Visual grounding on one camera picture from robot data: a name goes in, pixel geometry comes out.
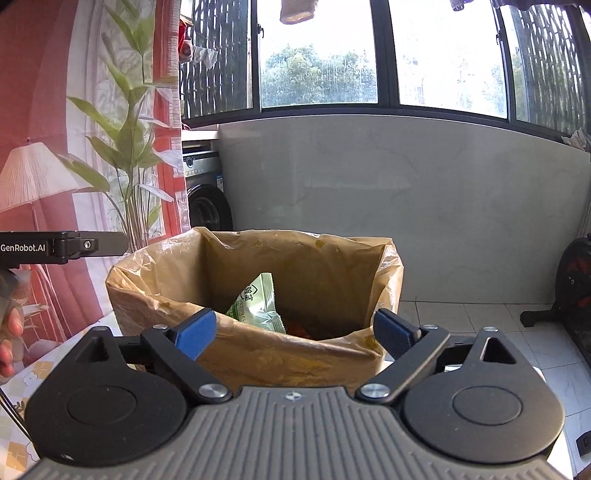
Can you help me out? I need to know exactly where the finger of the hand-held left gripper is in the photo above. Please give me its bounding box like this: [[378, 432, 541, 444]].
[[52, 232, 129, 264]]

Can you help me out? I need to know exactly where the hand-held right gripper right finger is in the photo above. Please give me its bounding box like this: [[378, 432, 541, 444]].
[[356, 308, 525, 403]]

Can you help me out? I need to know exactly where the person's left hand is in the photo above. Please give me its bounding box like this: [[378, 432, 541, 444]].
[[0, 307, 25, 379]]

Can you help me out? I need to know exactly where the light green snack packet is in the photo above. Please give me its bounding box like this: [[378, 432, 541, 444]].
[[225, 272, 288, 335]]

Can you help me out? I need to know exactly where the plastic cardboard box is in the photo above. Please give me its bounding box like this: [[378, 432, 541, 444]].
[[106, 227, 404, 393]]

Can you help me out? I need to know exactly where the black exercise bike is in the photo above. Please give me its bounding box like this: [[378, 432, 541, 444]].
[[521, 233, 591, 344]]

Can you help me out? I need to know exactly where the crumpled white rag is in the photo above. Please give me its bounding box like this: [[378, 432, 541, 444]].
[[561, 129, 591, 152]]

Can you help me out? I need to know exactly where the white hanging cloth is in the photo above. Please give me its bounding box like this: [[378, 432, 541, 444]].
[[190, 45, 219, 70]]

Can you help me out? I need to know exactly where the printed plant curtain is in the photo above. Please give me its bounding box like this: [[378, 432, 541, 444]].
[[0, 0, 190, 365]]

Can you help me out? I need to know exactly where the grey washing machine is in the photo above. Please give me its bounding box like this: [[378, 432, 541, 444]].
[[181, 150, 234, 232]]

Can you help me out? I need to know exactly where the beige hanging garment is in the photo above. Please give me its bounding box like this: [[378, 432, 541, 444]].
[[279, 0, 320, 25]]

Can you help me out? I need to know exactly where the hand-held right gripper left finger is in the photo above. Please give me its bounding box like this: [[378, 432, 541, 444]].
[[69, 308, 232, 403]]

